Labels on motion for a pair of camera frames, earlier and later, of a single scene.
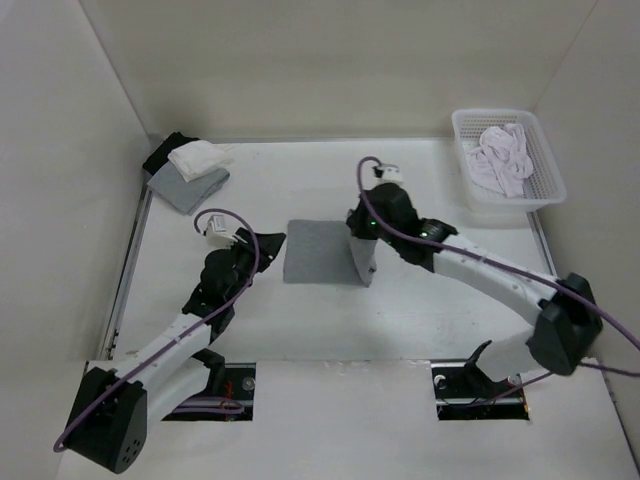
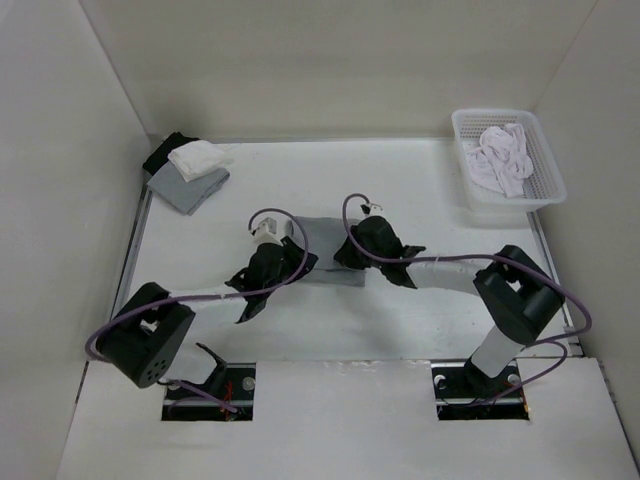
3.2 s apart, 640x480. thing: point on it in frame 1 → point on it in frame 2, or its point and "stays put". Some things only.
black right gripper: [358, 228] → [345, 255]
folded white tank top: [196, 159] stays put
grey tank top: [325, 252] stays put
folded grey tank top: [187, 196] stays put
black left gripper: [269, 246] → [296, 257]
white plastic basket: [508, 164] stays put
